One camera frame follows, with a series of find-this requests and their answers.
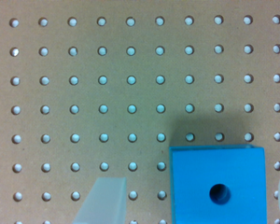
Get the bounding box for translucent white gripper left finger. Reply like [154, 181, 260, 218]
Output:
[72, 177, 127, 224]

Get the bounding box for blue cube with hole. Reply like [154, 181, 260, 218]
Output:
[170, 145, 267, 224]

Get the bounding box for brown pegboard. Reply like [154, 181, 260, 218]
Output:
[0, 0, 280, 224]

